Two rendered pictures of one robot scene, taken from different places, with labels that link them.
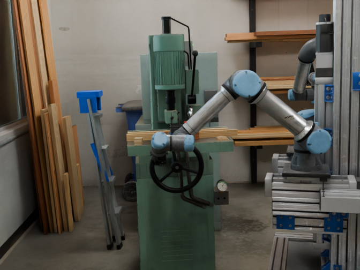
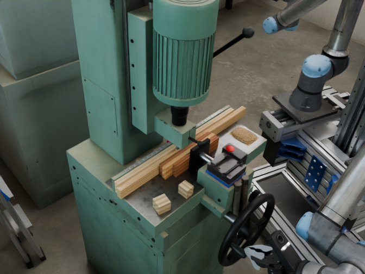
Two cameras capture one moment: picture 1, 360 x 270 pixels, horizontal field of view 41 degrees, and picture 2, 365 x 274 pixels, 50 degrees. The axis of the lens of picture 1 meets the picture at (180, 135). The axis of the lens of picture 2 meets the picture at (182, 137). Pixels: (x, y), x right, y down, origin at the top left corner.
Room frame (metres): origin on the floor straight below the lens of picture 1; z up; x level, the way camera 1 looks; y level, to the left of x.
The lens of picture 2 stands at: (2.08, 0.75, 1.89)
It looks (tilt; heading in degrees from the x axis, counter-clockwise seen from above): 41 degrees down; 316
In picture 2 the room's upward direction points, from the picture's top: 4 degrees clockwise
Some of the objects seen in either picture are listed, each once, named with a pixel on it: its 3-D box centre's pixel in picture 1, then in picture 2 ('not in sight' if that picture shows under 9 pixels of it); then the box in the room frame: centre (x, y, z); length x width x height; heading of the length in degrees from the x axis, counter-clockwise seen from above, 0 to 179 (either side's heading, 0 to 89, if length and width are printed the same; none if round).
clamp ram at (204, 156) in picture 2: not in sight; (205, 157); (2.73, 0.00, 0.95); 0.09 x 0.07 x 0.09; 94
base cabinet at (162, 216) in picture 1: (173, 220); (153, 229); (2.94, 0.06, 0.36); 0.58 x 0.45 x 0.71; 4
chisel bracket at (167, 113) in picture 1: (171, 117); (174, 129); (2.84, 0.05, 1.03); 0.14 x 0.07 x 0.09; 4
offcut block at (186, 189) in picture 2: not in sight; (186, 189); (2.68, 0.13, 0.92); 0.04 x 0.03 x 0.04; 6
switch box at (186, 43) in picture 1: (187, 53); not in sight; (3.15, -0.07, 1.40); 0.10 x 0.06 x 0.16; 4
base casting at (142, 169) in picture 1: (171, 158); (153, 168); (2.94, 0.06, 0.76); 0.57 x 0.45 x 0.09; 4
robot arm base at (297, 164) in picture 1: (306, 158); not in sight; (2.32, -0.62, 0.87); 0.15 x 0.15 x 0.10
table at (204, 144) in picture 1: (180, 147); (205, 174); (2.72, 0.00, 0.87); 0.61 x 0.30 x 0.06; 94
